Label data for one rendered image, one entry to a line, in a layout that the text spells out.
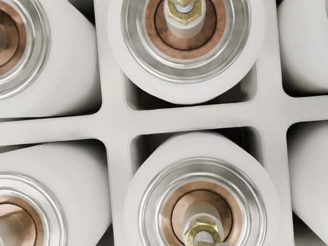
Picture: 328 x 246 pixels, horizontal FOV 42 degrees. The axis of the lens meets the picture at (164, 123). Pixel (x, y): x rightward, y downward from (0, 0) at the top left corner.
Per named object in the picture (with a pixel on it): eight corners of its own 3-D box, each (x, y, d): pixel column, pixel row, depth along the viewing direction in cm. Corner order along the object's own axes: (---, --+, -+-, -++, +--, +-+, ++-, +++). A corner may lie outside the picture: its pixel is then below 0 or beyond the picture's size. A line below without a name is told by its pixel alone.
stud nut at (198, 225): (204, 260, 22) (204, 266, 21) (178, 239, 22) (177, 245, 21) (228, 231, 22) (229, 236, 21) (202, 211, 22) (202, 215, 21)
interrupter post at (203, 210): (182, 197, 26) (180, 210, 22) (222, 200, 25) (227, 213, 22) (180, 237, 26) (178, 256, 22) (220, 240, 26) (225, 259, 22)
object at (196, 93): (139, 11, 43) (101, -60, 25) (235, 8, 43) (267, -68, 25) (141, 107, 44) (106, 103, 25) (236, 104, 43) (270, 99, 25)
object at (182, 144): (152, 125, 43) (124, 134, 25) (247, 130, 43) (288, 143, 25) (147, 218, 44) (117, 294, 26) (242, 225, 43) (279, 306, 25)
